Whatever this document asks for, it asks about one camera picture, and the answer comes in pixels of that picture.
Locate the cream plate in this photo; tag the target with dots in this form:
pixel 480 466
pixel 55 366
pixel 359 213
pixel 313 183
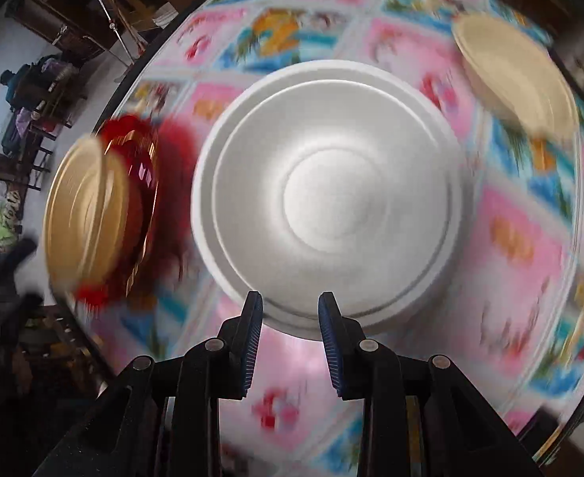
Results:
pixel 520 79

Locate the dark wooden chair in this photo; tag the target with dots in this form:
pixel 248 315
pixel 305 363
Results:
pixel 29 169

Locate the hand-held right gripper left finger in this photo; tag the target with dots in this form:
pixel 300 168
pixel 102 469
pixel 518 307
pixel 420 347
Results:
pixel 250 343

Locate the red glass plate gold rim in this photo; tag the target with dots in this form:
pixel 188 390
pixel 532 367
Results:
pixel 145 198

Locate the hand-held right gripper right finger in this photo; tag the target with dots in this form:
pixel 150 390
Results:
pixel 331 343

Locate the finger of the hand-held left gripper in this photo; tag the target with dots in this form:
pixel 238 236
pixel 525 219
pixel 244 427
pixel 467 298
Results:
pixel 30 303
pixel 21 252

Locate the gold paper plate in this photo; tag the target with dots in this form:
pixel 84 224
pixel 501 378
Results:
pixel 83 218

